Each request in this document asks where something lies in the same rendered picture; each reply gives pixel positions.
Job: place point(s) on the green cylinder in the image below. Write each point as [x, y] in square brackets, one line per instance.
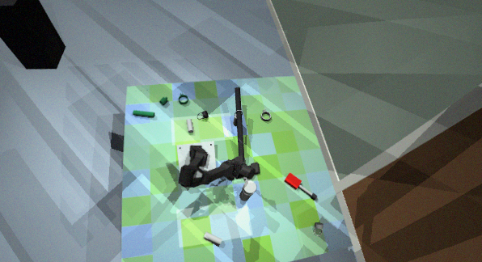
[143, 113]

